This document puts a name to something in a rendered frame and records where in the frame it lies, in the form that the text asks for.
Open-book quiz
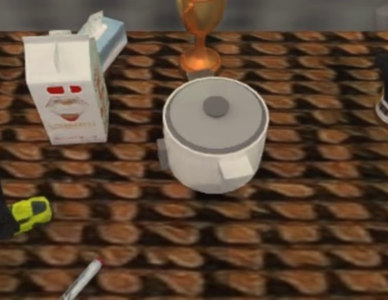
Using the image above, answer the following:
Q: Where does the orange gold trophy cup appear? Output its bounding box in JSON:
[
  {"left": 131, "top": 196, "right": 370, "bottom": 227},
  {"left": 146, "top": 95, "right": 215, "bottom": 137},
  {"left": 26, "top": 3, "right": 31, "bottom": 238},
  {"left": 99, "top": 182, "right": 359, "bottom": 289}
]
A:
[{"left": 176, "top": 0, "right": 228, "bottom": 75}]

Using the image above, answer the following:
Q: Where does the white milk carton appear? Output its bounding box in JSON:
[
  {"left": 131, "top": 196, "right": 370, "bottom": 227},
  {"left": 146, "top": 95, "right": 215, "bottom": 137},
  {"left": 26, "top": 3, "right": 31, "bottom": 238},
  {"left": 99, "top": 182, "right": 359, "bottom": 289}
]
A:
[{"left": 23, "top": 29, "right": 110, "bottom": 146}]

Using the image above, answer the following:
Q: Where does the light blue tissue box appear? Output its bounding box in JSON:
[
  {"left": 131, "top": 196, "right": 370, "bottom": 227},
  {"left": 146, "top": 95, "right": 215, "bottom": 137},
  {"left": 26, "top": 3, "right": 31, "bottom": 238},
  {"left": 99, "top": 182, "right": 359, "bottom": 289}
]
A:
[{"left": 77, "top": 10, "right": 128, "bottom": 73}]

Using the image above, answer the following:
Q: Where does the white marker pen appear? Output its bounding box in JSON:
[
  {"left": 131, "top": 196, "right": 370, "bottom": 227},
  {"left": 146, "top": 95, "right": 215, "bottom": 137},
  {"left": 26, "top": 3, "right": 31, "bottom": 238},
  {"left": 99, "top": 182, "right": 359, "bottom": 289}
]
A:
[{"left": 58, "top": 256, "right": 103, "bottom": 300}]

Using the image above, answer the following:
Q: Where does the yellow toy car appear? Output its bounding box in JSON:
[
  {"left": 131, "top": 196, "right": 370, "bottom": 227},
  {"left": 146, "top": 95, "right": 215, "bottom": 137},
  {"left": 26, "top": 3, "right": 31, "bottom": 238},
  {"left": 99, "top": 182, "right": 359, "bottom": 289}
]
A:
[{"left": 11, "top": 196, "right": 53, "bottom": 236}]

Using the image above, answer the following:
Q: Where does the black and white shoe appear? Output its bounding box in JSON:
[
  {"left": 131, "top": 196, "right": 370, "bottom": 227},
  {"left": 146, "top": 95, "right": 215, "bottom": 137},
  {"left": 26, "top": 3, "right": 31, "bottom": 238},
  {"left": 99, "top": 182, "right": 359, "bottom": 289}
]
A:
[{"left": 374, "top": 52, "right": 388, "bottom": 127}]

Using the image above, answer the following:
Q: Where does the white pot with grey lid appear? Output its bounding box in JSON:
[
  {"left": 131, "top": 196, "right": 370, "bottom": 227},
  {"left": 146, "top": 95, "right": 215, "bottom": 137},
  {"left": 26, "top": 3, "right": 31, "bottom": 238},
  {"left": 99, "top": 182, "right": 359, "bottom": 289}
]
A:
[{"left": 156, "top": 70, "right": 270, "bottom": 194}]

